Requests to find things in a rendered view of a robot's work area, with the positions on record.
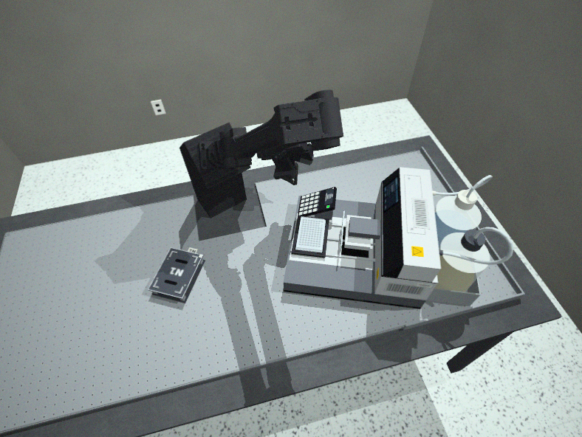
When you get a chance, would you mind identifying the white bottle with cap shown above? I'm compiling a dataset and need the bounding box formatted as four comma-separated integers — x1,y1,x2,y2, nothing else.
435,190,482,245

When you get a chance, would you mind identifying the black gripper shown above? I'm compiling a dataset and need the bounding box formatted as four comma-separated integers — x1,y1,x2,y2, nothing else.
273,152,298,185

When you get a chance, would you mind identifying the clear plastic bottle with black cap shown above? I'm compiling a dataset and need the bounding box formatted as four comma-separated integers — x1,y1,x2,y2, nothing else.
435,229,490,292

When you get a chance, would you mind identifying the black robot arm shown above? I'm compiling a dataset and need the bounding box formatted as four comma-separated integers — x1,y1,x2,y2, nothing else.
199,90,343,171

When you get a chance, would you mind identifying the grey flexible hose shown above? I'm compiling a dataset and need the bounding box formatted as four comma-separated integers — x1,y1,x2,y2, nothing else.
443,227,514,265

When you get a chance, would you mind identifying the white well plate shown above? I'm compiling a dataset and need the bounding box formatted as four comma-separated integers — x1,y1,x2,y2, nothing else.
296,217,326,252

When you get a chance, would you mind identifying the white flexible hose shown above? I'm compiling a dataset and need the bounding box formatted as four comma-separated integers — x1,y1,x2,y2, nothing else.
436,175,492,198

